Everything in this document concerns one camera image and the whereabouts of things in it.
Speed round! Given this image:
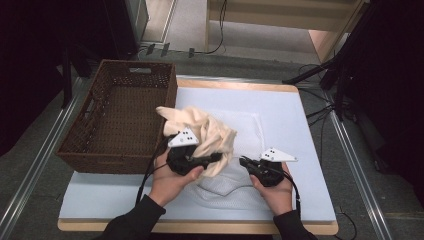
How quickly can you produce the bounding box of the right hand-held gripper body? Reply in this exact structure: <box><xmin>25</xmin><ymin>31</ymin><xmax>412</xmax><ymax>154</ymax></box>
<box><xmin>253</xmin><ymin>147</ymin><xmax>298</xmax><ymax>188</ymax></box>

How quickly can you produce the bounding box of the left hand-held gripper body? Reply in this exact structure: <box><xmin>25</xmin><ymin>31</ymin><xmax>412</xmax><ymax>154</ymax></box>
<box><xmin>165</xmin><ymin>128</ymin><xmax>205</xmax><ymax>177</ymax></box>

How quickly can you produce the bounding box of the cream cloth garment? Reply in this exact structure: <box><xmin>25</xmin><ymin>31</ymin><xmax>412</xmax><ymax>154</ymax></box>
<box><xmin>155</xmin><ymin>105</ymin><xmax>238</xmax><ymax>179</ymax></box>

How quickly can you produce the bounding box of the white mesh laundry bag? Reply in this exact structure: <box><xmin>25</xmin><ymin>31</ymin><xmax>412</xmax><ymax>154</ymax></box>
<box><xmin>194</xmin><ymin>109</ymin><xmax>272</xmax><ymax>212</ymax></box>

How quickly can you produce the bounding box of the brown wicker basket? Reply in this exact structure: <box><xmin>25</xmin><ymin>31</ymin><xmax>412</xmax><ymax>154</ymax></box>
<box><xmin>55</xmin><ymin>59</ymin><xmax>179</xmax><ymax>175</ymax></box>

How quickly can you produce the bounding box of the person's right hand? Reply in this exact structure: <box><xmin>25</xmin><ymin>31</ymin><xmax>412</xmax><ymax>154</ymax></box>
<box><xmin>249</xmin><ymin>162</ymin><xmax>295</xmax><ymax>217</ymax></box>

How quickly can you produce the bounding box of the person's left hand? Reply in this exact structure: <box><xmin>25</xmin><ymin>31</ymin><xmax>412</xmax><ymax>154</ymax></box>
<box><xmin>148</xmin><ymin>149</ymin><xmax>205</xmax><ymax>208</ymax></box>

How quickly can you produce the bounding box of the white foam mat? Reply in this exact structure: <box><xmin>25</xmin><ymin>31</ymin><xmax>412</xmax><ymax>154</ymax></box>
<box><xmin>59</xmin><ymin>87</ymin><xmax>338</xmax><ymax>224</ymax></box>

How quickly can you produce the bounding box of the black tripod stand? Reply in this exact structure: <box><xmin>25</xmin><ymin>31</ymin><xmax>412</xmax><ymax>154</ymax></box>
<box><xmin>282</xmin><ymin>0</ymin><xmax>378</xmax><ymax>122</ymax></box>

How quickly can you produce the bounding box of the black metal stand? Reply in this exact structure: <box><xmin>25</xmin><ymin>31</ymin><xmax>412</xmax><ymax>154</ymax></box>
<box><xmin>60</xmin><ymin>48</ymin><xmax>74</xmax><ymax>110</ymax></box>

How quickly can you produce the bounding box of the light wooden shelf unit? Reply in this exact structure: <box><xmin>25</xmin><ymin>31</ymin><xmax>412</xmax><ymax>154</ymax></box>
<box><xmin>204</xmin><ymin>0</ymin><xmax>372</xmax><ymax>64</ymax></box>

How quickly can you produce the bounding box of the dark cabinet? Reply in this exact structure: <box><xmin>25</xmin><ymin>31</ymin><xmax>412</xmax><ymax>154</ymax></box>
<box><xmin>106</xmin><ymin>0</ymin><xmax>150</xmax><ymax>58</ymax></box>

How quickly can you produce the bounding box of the right hand-held gripper cable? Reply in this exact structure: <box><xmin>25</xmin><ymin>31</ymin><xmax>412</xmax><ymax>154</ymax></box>
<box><xmin>273</xmin><ymin>167</ymin><xmax>303</xmax><ymax>218</ymax></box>

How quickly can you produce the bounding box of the hand-held gripper cable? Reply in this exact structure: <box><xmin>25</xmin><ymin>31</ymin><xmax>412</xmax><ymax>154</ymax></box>
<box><xmin>134</xmin><ymin>135</ymin><xmax>170</xmax><ymax>206</ymax></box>
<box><xmin>273</xmin><ymin>167</ymin><xmax>303</xmax><ymax>218</ymax></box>

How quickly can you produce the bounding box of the left hand-held gripper cable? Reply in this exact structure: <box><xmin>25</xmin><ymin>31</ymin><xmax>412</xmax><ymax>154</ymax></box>
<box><xmin>134</xmin><ymin>135</ymin><xmax>170</xmax><ymax>206</ymax></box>

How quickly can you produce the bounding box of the black floor cable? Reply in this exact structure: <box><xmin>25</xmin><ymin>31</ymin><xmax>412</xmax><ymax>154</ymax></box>
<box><xmin>334</xmin><ymin>205</ymin><xmax>358</xmax><ymax>240</ymax></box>
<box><xmin>298</xmin><ymin>87</ymin><xmax>335</xmax><ymax>111</ymax></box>
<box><xmin>305</xmin><ymin>103</ymin><xmax>336</xmax><ymax>128</ymax></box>

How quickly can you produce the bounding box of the aluminium floor rail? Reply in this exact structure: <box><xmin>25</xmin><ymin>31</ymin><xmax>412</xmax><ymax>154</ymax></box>
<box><xmin>176</xmin><ymin>75</ymin><xmax>303</xmax><ymax>86</ymax></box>
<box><xmin>328</xmin><ymin>108</ymin><xmax>394</xmax><ymax>240</ymax></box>
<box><xmin>0</xmin><ymin>77</ymin><xmax>85</xmax><ymax>236</ymax></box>

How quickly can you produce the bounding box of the black hanging cable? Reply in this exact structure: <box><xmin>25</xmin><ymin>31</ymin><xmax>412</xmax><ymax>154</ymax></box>
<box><xmin>194</xmin><ymin>0</ymin><xmax>229</xmax><ymax>56</ymax></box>

